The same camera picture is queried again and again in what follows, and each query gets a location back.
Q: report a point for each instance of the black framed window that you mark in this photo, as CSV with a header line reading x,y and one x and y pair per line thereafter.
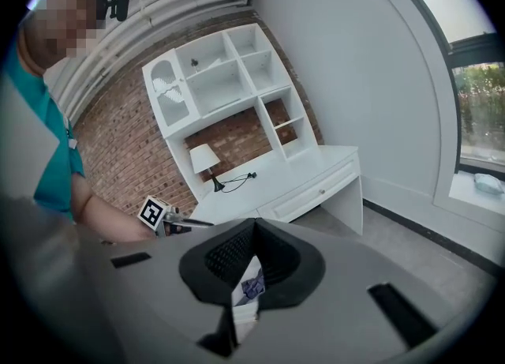
x,y
477,109

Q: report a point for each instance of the white lamp with black base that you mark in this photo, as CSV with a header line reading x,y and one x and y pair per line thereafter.
x,y
203,159

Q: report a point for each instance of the white hutch shelf unit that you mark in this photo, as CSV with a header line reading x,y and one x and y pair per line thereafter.
x,y
221,86

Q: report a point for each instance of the white desk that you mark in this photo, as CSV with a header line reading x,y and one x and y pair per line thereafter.
x,y
292,181

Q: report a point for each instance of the small dark shelf ornament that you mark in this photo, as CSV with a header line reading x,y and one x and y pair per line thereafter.
x,y
194,63

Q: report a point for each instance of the black head-mounted camera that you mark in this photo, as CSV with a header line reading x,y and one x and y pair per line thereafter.
x,y
120,2

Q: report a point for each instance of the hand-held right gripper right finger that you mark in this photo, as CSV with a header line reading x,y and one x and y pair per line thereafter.
x,y
355,299

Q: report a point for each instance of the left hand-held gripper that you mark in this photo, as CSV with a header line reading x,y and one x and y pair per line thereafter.
x,y
154,214

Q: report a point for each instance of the person's left forearm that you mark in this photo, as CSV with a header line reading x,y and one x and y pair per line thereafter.
x,y
110,220

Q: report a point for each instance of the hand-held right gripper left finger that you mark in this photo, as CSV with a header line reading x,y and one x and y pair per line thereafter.
x,y
138,299

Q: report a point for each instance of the pale blue packet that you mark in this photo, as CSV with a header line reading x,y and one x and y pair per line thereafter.
x,y
489,184

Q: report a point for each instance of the person's teal shirt torso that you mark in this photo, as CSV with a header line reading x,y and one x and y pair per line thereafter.
x,y
47,149

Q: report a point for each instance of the person's head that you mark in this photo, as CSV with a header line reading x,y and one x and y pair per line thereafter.
x,y
59,27

